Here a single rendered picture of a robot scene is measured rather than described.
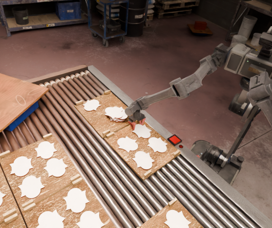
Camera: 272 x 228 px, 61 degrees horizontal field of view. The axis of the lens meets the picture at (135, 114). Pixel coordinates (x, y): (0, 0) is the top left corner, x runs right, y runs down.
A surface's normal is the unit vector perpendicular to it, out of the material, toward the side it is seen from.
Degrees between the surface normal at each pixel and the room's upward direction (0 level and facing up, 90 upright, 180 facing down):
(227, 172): 0
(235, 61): 90
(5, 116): 0
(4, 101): 0
